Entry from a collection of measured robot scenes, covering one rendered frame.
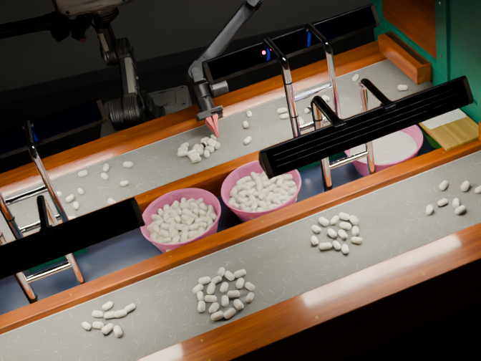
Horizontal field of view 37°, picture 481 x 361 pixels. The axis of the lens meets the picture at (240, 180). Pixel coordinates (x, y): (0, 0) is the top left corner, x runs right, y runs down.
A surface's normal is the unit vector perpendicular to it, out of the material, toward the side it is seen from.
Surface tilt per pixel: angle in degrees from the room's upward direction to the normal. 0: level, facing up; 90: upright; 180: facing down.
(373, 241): 0
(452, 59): 90
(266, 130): 0
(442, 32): 90
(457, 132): 0
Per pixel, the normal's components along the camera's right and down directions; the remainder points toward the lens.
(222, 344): -0.19, -0.76
